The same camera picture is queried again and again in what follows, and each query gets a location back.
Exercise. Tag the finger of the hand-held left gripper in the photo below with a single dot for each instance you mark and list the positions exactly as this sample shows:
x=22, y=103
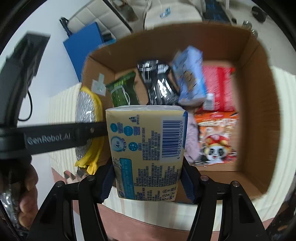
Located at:
x=92, y=133

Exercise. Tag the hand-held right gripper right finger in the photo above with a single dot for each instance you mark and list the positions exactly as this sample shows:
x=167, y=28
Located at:
x=189, y=185

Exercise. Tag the light blue tissue packet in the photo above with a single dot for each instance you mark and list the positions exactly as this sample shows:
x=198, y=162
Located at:
x=189, y=76

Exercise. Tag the yellow snack packet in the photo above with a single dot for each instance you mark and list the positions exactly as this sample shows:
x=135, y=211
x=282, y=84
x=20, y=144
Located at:
x=94, y=160

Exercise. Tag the orange panda snack packet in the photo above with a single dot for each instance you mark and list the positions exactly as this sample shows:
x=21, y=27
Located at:
x=217, y=139

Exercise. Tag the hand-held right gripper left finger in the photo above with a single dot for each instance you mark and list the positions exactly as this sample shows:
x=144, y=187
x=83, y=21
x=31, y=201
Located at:
x=106, y=185

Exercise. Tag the blue board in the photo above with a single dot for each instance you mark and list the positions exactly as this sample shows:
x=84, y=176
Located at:
x=85, y=46

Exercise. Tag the white padded chair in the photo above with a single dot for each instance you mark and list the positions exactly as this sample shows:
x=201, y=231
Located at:
x=92, y=14

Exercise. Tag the cream tissue pack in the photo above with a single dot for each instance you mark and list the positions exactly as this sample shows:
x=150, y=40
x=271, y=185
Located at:
x=143, y=150

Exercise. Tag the red snack packet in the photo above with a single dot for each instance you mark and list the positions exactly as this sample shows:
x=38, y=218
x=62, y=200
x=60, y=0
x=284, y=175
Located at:
x=219, y=88

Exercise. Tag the black snack packet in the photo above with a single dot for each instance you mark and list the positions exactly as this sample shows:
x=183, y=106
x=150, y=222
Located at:
x=159, y=88

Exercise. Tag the person's left hand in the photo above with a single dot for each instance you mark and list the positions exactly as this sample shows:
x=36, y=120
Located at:
x=29, y=197

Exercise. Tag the cardboard box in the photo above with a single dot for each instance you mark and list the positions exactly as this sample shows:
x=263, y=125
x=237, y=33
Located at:
x=259, y=92

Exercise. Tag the green snack packet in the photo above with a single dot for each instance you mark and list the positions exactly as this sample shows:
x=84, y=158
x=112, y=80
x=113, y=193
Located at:
x=120, y=95

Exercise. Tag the small blue packet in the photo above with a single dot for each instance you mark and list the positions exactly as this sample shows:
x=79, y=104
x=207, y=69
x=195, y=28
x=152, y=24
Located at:
x=165, y=13

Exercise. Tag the black weight bench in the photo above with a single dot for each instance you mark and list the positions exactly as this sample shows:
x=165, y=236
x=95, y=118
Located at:
x=215, y=11

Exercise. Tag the white cushioned chair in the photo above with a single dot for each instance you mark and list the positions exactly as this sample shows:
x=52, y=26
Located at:
x=180, y=18

